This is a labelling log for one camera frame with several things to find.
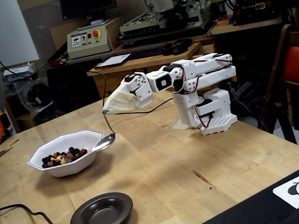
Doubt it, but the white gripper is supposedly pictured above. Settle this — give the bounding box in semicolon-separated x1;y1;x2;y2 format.
100;71;157;115

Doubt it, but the bent metal spoon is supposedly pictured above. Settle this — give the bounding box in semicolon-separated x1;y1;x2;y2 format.
86;109;118;154

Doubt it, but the trail mix pile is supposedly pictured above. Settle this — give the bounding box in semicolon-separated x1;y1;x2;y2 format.
40;145;89;169

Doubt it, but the white octagonal bowl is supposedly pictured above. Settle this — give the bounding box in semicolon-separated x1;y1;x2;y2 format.
24;128;109;181

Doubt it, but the dark brown plate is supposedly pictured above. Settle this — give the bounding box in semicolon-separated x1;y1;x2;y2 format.
67;189;136;224

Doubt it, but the white paper sheet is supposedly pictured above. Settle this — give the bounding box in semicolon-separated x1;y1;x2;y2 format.
97;53;133;68

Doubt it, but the wooden workbench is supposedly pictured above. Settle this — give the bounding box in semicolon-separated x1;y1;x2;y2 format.
84;40;222;102

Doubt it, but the black keyboard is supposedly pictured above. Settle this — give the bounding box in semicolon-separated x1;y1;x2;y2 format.
126;45;173;61

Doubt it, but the white paper wedge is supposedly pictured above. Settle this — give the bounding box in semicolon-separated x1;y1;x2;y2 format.
171;118;193;131

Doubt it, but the beige control box red button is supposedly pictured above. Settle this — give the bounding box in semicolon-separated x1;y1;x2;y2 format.
64;17;125;61

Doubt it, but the black device on workbench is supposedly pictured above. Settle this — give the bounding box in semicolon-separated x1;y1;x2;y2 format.
161;37;194;57

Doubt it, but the clear plastic bag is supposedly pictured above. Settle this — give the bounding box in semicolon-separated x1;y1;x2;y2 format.
3;73;56;121

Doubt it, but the black computer monitor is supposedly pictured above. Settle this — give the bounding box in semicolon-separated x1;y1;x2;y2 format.
59;0;119;28

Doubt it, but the white cardboard box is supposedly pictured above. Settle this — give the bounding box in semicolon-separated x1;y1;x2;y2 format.
2;62;38;84

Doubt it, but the small orange box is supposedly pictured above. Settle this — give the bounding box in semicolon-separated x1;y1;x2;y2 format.
216;14;231;27

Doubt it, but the white board panel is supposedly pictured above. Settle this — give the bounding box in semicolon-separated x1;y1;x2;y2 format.
0;0;41;69

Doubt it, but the wooden shelf board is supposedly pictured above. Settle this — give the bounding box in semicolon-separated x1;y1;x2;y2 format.
209;15;290;36

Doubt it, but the black scroll saw machine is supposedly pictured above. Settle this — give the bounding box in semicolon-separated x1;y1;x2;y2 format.
218;0;282;28

